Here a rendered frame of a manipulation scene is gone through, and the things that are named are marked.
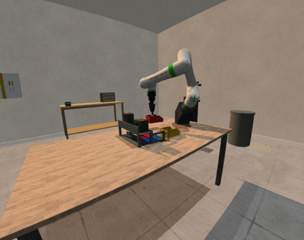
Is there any yellow bin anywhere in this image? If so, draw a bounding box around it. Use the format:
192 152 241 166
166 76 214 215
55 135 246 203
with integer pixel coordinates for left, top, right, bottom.
160 126 180 138

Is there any red bin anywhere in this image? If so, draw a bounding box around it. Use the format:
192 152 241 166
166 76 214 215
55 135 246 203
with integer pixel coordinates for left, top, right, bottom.
146 114 163 124

